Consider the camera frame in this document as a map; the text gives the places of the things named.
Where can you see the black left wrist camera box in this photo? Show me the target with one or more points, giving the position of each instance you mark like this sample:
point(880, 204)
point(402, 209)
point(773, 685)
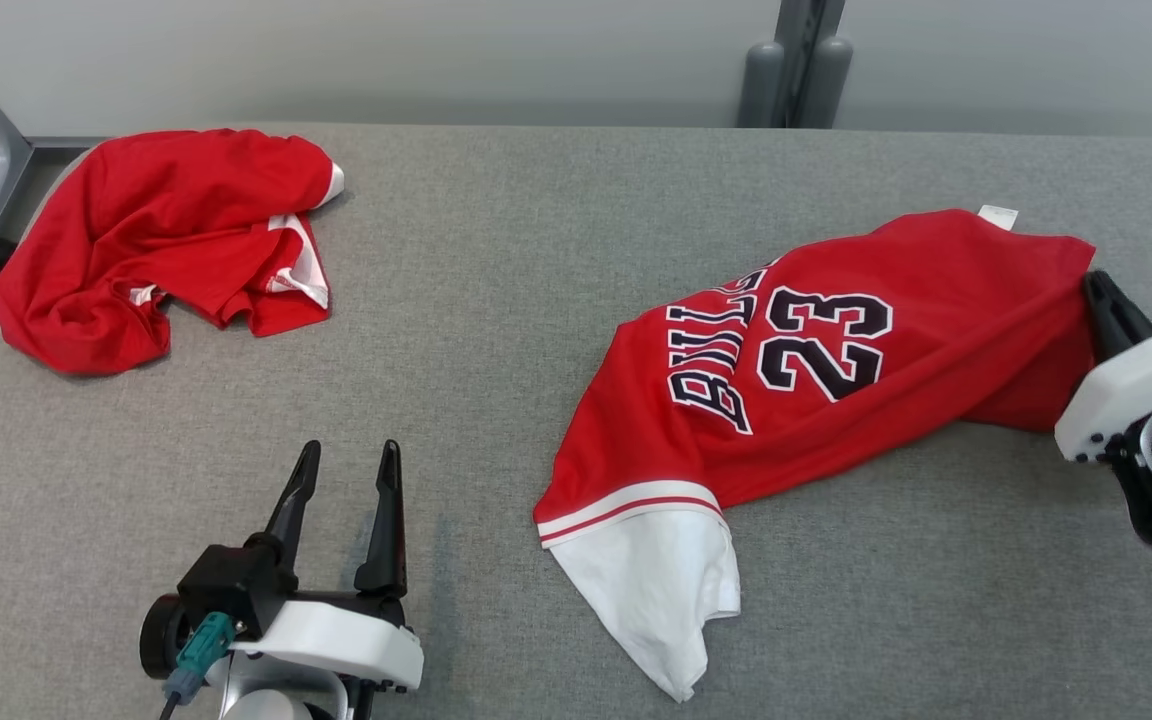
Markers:
point(226, 585)

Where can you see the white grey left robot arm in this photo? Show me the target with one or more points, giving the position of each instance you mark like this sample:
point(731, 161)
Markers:
point(276, 705)

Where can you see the grey partition post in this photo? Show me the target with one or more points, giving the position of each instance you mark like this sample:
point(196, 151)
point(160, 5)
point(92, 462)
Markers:
point(801, 40)

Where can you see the red Bulls basketball jersey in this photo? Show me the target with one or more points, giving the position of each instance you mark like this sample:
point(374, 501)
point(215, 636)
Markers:
point(936, 330)

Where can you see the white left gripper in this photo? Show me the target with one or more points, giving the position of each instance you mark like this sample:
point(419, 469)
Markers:
point(336, 635)

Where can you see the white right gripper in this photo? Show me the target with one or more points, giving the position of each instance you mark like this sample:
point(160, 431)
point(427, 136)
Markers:
point(1126, 390)

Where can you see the red shorts with white stripes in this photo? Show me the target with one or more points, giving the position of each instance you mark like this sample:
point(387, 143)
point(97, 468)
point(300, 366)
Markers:
point(136, 220)

